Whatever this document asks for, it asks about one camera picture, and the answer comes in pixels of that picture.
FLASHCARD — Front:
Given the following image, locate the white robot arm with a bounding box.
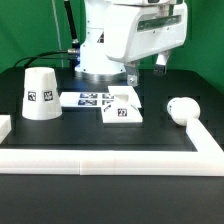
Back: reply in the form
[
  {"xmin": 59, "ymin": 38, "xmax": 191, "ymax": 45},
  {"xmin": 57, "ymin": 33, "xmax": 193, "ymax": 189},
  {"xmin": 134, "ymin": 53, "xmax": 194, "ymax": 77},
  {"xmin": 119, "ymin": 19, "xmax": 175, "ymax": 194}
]
[{"xmin": 75, "ymin": 0, "xmax": 188, "ymax": 86}]

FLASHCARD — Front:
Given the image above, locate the white lamp base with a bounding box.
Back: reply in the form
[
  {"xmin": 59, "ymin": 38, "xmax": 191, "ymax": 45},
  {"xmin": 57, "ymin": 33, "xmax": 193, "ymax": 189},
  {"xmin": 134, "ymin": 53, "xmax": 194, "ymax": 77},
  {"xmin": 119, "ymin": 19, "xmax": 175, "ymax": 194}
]
[{"xmin": 101, "ymin": 86, "xmax": 143, "ymax": 124}]

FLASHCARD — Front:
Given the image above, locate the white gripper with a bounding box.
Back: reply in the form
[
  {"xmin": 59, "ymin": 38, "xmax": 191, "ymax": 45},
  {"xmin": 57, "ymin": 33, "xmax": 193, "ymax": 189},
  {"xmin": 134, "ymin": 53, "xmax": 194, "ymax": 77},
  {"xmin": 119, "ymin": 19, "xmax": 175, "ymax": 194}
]
[{"xmin": 104, "ymin": 2, "xmax": 187, "ymax": 86}]

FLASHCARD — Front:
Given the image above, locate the white lamp bulb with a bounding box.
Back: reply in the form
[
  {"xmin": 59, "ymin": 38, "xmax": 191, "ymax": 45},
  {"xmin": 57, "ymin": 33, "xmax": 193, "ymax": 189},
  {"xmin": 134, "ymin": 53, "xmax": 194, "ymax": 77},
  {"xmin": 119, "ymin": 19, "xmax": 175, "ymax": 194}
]
[{"xmin": 167, "ymin": 97, "xmax": 200, "ymax": 126}]

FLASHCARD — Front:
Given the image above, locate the black cable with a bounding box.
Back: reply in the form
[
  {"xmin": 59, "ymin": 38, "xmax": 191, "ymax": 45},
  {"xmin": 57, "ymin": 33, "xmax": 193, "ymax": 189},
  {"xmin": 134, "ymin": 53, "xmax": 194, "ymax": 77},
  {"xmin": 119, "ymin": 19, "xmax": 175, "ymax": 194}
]
[{"xmin": 13, "ymin": 48, "xmax": 81, "ymax": 68}]

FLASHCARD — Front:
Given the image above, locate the white lamp shade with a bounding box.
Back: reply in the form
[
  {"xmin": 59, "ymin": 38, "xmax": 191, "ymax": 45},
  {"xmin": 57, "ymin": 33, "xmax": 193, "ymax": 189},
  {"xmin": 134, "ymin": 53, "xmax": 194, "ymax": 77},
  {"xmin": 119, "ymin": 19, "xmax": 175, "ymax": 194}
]
[{"xmin": 22, "ymin": 67, "xmax": 62, "ymax": 120}]

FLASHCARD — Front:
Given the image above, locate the white fence border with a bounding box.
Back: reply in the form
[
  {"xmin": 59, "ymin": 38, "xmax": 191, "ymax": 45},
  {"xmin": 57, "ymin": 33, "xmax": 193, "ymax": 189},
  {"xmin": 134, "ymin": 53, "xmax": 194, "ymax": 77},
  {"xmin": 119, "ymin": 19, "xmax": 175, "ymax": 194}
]
[{"xmin": 0, "ymin": 114, "xmax": 224, "ymax": 177}]

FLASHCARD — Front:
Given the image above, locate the grey thin cable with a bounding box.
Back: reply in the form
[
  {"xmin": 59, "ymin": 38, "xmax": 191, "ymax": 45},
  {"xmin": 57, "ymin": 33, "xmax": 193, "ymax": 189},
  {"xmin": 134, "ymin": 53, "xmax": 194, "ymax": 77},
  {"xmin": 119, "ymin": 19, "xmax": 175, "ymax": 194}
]
[{"xmin": 51, "ymin": 0, "xmax": 65, "ymax": 68}]

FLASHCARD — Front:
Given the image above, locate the white marker sheet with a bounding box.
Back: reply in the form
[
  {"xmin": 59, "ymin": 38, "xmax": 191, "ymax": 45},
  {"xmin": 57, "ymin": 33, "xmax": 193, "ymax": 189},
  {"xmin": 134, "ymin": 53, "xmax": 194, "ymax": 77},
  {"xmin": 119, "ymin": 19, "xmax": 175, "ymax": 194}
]
[{"xmin": 60, "ymin": 92, "xmax": 114, "ymax": 107}]

